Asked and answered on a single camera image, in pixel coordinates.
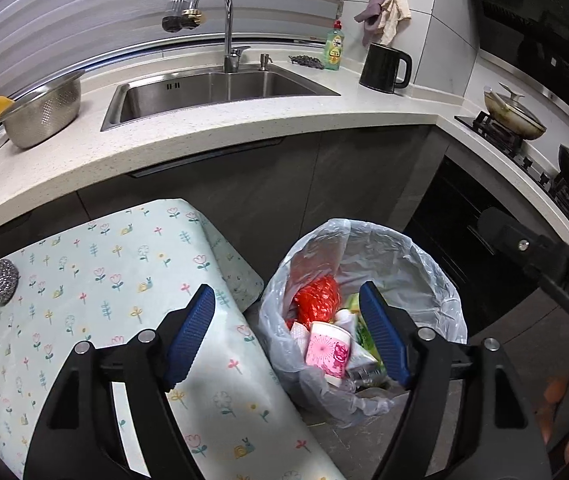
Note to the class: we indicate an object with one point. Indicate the pink paper cup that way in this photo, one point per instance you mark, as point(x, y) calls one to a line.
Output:
point(327, 352)

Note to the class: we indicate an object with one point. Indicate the black built-in oven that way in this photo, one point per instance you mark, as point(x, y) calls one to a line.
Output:
point(454, 220)

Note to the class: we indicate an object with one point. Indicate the cream hanging cloth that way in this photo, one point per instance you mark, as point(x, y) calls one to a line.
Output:
point(398, 5)

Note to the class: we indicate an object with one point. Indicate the silver foil wrapper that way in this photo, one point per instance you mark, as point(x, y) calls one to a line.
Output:
point(369, 376)

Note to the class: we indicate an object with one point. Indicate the green dish soap bottle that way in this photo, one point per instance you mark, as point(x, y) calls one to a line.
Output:
point(334, 50)

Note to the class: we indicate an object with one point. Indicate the stainless steel colander bowl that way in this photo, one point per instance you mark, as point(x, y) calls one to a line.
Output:
point(39, 115)

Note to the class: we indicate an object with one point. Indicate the steel wool scourer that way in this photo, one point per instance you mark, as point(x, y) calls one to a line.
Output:
point(2, 282)

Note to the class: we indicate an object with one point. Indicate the black gas stove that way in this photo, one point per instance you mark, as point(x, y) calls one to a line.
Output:
point(509, 144)

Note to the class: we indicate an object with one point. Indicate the frying pan with glass lid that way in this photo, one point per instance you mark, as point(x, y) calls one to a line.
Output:
point(514, 120)

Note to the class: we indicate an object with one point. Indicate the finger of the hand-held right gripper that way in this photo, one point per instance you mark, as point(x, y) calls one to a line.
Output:
point(524, 247)

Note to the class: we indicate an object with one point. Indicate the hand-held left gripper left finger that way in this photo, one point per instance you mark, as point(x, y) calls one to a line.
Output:
point(189, 340)

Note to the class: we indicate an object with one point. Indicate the stainless steel sink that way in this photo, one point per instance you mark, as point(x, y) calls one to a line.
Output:
point(214, 90)

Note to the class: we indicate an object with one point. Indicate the dark scouring pad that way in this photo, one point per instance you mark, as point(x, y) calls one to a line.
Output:
point(307, 61)

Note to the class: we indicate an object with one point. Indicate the black electric kettle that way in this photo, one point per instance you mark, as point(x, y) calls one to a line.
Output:
point(382, 67)

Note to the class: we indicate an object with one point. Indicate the faucet water filter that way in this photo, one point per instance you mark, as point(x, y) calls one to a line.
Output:
point(177, 17)

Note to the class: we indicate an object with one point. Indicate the person's right hand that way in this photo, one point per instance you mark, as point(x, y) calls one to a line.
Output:
point(554, 392)

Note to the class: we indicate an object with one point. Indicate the green wrapper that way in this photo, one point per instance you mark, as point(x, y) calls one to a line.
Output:
point(364, 335)

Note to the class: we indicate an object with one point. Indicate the plastic-lined trash bin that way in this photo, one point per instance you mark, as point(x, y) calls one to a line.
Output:
point(414, 270)

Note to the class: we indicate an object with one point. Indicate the black range hood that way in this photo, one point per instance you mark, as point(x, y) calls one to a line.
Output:
point(529, 25)

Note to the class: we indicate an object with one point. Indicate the floral tablecloth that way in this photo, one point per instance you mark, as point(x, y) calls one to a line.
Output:
point(114, 260)

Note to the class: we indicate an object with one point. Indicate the chrome faucet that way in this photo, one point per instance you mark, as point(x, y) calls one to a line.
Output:
point(228, 35)

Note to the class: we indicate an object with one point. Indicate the purple hanging cloth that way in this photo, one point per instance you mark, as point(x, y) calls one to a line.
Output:
point(377, 0)

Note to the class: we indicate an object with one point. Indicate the red plastic bag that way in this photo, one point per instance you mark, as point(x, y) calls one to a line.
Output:
point(317, 300)

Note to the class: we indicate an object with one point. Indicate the grey kitchen cabinet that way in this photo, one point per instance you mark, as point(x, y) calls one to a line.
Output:
point(264, 175)

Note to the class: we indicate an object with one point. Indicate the grey striped window blind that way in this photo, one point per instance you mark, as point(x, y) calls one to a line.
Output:
point(89, 5)

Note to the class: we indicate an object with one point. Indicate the crumpled white tissue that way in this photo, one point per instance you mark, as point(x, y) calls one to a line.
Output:
point(300, 340)

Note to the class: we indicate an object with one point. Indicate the sink soap dispenser pump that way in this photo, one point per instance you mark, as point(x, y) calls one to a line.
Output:
point(265, 62)

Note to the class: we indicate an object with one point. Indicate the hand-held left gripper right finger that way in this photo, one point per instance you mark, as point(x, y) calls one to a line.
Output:
point(384, 340)

